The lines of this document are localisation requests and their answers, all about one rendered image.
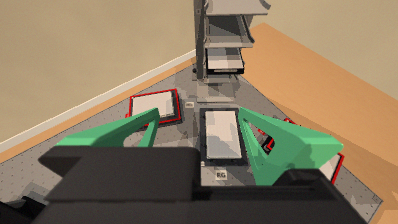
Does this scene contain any grey slotted rack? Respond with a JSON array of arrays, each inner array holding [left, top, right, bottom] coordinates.
[[193, 0, 271, 103]]

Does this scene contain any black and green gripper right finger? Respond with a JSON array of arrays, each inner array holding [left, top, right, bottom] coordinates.
[[238, 107, 344, 186]]

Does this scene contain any black plate with label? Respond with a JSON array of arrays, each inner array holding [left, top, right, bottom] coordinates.
[[205, 48, 245, 75]]

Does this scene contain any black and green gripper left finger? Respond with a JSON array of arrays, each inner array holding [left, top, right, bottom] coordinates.
[[55, 107, 160, 147]]

